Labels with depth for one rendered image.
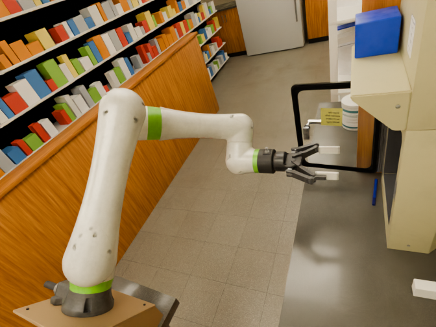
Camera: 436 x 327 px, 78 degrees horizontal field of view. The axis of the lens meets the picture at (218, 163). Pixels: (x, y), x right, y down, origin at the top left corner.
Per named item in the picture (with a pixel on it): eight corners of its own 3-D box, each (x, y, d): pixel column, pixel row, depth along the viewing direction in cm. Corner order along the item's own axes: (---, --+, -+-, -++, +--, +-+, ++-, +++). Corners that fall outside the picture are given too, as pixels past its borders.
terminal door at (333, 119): (377, 174, 108) (386, 80, 84) (300, 165, 124) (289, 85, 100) (377, 172, 108) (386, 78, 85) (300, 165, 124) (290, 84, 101)
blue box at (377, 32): (394, 39, 77) (398, 4, 71) (398, 52, 70) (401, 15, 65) (354, 45, 81) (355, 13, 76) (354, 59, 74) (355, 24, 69)
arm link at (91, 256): (50, 294, 61) (101, 74, 68) (65, 272, 77) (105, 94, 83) (110, 296, 65) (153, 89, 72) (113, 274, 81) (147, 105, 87)
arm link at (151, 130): (102, 136, 82) (102, 96, 83) (104, 142, 94) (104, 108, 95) (162, 137, 88) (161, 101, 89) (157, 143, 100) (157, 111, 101)
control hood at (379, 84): (392, 71, 83) (396, 37, 77) (406, 131, 61) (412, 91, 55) (351, 76, 88) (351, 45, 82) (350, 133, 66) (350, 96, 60)
